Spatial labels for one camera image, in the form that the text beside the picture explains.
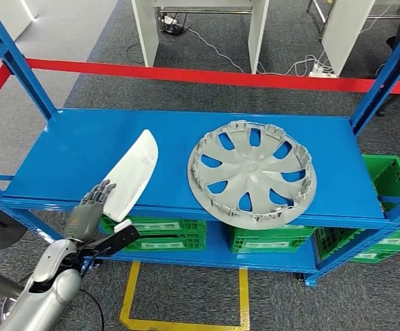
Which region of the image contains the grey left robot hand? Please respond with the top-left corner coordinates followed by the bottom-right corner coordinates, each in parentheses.
top-left (63, 179), bottom-right (117, 244)

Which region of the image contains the white curved plastic part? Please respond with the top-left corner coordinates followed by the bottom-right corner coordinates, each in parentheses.
top-left (102, 129), bottom-right (159, 223)

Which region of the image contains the blue metal shelf rack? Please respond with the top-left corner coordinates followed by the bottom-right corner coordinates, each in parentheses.
top-left (0, 0), bottom-right (400, 289)

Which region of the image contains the long red barrier belt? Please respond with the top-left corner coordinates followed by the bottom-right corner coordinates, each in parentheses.
top-left (26, 58), bottom-right (400, 96)

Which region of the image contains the white desk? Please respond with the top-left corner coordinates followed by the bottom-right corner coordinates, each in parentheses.
top-left (131, 0), bottom-right (270, 75)
top-left (306, 0), bottom-right (400, 78)

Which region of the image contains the grey plastic wheel hubcap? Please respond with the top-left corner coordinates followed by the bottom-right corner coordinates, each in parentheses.
top-left (187, 120), bottom-right (318, 231)

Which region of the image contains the white cabinet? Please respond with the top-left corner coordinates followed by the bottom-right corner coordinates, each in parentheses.
top-left (0, 0), bottom-right (39, 56)

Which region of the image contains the white power strip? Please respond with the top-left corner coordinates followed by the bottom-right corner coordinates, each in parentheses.
top-left (160, 14), bottom-right (183, 37)
top-left (309, 63), bottom-right (338, 79)

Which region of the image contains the open green plastic crate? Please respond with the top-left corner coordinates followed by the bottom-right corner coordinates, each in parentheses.
top-left (315, 154), bottom-right (400, 262)

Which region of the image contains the black stanchion post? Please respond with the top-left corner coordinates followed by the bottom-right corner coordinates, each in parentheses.
top-left (0, 208), bottom-right (28, 251)

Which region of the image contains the white floor cable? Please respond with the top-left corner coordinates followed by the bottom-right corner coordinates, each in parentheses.
top-left (186, 27), bottom-right (246, 74)
top-left (257, 54), bottom-right (335, 78)

